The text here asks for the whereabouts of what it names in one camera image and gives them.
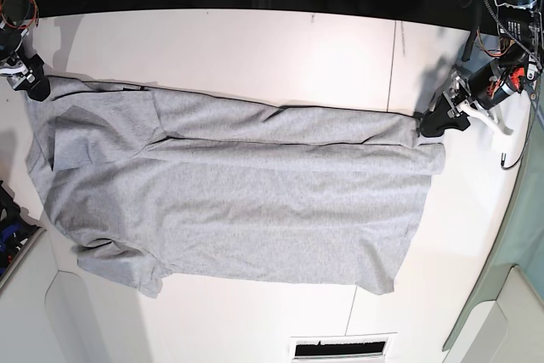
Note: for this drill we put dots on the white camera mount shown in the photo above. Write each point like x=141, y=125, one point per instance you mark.
x=463, y=102
x=16, y=69

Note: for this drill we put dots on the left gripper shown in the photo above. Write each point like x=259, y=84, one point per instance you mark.
x=486, y=87

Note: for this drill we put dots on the blue black clutter pile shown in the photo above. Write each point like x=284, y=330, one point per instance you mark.
x=16, y=231

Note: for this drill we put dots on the white vent grille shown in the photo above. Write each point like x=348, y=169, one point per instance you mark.
x=339, y=349

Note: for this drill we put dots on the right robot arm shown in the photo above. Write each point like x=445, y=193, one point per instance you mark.
x=20, y=14

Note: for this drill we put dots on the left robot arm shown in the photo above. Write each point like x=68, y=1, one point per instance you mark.
x=510, y=32

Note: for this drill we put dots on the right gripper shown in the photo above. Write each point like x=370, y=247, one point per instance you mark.
x=12, y=49

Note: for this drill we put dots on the grey t-shirt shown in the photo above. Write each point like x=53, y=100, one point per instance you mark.
x=148, y=182

